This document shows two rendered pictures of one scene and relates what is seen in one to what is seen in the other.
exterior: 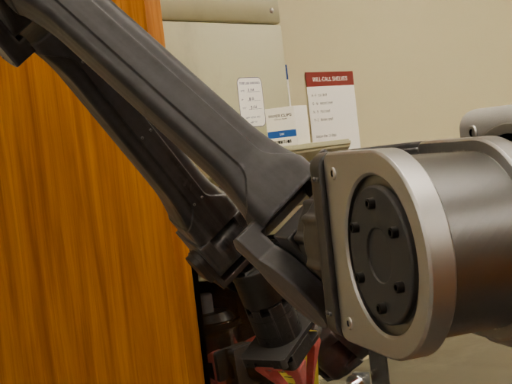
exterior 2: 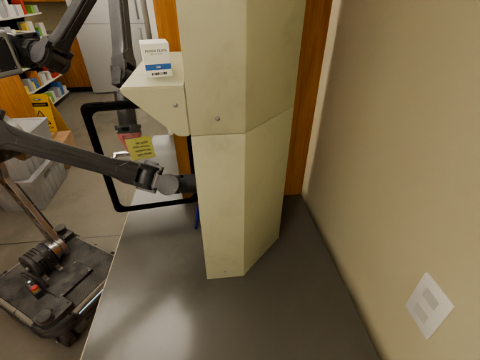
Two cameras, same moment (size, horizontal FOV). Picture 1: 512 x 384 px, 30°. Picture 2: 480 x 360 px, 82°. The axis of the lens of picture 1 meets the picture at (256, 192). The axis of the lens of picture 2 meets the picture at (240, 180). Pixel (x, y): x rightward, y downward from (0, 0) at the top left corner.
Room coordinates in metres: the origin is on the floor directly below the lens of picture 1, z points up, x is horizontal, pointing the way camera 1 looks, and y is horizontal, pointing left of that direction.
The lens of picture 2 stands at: (2.02, -0.37, 1.66)
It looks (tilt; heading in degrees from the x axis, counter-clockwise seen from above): 35 degrees down; 134
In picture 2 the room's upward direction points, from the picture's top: straight up
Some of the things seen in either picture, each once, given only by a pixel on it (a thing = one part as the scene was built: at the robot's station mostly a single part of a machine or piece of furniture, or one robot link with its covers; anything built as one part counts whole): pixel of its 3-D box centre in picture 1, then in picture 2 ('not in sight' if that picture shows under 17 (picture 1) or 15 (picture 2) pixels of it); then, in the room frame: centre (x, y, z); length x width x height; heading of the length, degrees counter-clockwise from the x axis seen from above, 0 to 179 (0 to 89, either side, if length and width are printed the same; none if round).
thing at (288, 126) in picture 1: (287, 126); (156, 58); (1.50, -0.06, 1.54); 0.05 x 0.05 x 0.06; 63
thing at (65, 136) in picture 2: not in sight; (56, 150); (-1.36, 0.18, 0.14); 0.41 x 0.32 x 0.28; 146
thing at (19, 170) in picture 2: not in sight; (15, 148); (-0.87, -0.18, 0.49); 0.60 x 0.42 x 0.33; 140
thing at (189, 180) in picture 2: not in sight; (193, 183); (1.47, 0.01, 1.18); 0.10 x 0.07 x 0.07; 142
